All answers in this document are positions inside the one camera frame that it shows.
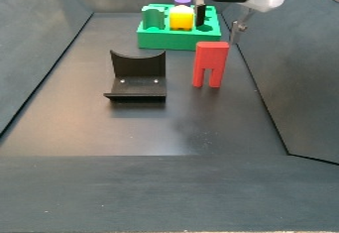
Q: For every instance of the green notched block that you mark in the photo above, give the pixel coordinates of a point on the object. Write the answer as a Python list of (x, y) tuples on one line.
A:
[(152, 17)]

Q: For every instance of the red two-pronged block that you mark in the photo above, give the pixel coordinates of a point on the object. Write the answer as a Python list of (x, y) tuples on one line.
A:
[(211, 57)]

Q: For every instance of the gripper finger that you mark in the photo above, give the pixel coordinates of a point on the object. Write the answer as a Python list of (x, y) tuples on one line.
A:
[(199, 12), (239, 25)]

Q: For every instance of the purple cylinder block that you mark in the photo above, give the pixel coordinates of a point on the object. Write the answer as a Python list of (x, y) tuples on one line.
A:
[(183, 2)]

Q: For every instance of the yellow-orange pentagon block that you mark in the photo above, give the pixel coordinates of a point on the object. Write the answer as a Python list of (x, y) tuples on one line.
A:
[(181, 18)]

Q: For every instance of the green shape-sorter base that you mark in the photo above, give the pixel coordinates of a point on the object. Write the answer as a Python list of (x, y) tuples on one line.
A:
[(168, 39)]

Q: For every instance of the black curved holder fixture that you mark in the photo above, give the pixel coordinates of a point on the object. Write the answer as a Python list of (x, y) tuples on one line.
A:
[(138, 78)]

